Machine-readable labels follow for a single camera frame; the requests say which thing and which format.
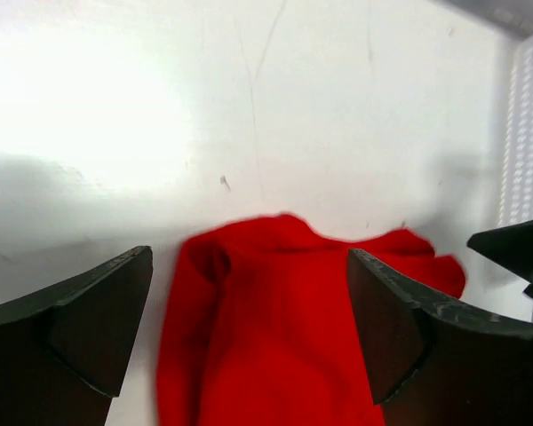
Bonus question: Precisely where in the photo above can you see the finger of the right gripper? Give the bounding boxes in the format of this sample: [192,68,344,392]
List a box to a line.
[467,220,533,300]

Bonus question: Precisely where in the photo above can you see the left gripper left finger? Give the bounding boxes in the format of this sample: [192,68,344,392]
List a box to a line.
[0,246,153,425]

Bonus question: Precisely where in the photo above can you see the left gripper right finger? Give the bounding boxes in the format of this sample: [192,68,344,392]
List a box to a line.
[347,249,533,425]

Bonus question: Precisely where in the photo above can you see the red t shirt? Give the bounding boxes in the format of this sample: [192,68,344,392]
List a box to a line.
[155,213,468,426]

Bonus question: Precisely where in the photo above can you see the white plastic mesh basket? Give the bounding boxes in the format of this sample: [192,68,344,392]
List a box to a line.
[497,36,533,226]

